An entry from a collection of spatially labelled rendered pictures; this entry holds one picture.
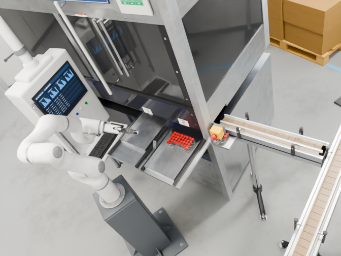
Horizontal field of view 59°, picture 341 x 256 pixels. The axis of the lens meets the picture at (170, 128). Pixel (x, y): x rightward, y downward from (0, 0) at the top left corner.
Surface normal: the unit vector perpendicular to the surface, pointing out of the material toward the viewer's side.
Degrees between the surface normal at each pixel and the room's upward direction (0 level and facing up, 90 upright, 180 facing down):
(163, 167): 0
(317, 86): 0
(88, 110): 90
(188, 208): 0
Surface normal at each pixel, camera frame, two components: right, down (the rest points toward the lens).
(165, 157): -0.29, -0.63
